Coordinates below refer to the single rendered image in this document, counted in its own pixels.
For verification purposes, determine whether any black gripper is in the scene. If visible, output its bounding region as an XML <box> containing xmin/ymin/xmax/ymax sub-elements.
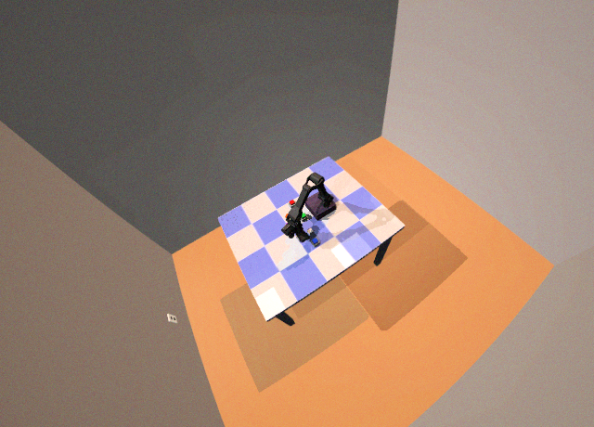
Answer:
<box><xmin>295</xmin><ymin>223</ymin><xmax>310</xmax><ymax>243</ymax></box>

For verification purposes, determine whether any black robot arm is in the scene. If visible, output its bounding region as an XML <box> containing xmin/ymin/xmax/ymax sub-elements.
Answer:
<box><xmin>281</xmin><ymin>172</ymin><xmax>334</xmax><ymax>239</ymax></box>

